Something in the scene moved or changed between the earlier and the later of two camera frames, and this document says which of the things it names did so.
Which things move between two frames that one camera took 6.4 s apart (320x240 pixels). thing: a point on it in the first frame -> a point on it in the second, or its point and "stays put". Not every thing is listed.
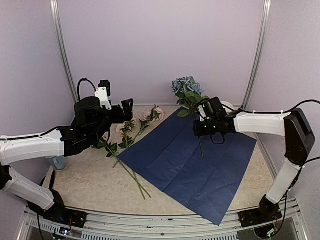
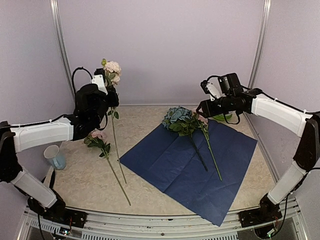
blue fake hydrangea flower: x=188 y=91 -> x=182 y=120
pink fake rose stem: x=124 y=129 -> x=112 y=69
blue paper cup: x=58 y=162 stays put
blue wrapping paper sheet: x=201 y=172 stays put
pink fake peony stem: x=155 y=113 -> x=205 y=128
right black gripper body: x=210 y=128 -> x=226 y=105
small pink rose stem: x=112 y=149 -> x=93 y=141
